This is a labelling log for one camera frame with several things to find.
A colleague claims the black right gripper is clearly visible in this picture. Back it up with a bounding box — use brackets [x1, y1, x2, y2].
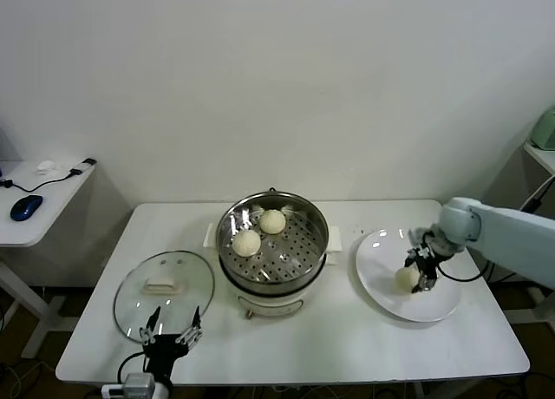
[405, 240, 441, 292]

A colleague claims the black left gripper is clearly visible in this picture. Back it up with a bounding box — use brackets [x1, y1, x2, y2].
[138, 305, 204, 376]

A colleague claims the white steamed baozi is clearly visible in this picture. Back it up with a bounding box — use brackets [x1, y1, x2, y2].
[395, 266, 421, 294]
[259, 208, 287, 235]
[232, 229, 263, 258]

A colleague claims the glass lid with white handle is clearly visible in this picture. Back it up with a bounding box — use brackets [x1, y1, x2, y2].
[113, 250, 217, 344]

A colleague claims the stainless steel steamer basket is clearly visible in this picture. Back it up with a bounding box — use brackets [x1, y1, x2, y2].
[215, 193, 330, 296]

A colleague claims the white round plate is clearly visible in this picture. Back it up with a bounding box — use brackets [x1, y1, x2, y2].
[355, 228, 463, 324]

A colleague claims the white electric cooker base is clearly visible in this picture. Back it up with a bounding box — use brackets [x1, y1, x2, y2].
[203, 223, 343, 320]

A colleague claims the white shelf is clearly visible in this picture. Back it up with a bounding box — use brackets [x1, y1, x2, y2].
[523, 141, 555, 177]

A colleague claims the white side desk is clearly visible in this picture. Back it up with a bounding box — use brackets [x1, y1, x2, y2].
[0, 158, 99, 359]

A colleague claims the pale green appliance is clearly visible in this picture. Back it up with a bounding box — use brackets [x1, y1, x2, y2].
[531, 106, 555, 152]

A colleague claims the blue computer mouse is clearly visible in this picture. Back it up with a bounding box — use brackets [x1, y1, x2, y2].
[10, 193, 44, 221]

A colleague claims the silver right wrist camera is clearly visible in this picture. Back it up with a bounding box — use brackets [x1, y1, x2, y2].
[408, 226, 437, 249]

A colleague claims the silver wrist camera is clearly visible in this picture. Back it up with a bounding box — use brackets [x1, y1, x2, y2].
[408, 226, 437, 249]
[101, 371, 157, 398]

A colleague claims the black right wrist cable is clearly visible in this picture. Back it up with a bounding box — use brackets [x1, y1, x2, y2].
[434, 259, 495, 284]

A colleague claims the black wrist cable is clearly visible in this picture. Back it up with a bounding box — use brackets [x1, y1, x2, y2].
[434, 259, 495, 284]
[117, 350, 147, 383]

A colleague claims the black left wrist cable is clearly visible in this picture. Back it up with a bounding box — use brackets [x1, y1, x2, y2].
[117, 350, 147, 383]

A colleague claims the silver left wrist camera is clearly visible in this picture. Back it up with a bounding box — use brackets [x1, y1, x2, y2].
[101, 371, 157, 398]

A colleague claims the black inline power adapter cable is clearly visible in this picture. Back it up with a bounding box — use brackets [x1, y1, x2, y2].
[519, 182, 551, 213]

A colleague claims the thin white cable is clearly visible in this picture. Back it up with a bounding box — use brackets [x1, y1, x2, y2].
[518, 180, 551, 213]

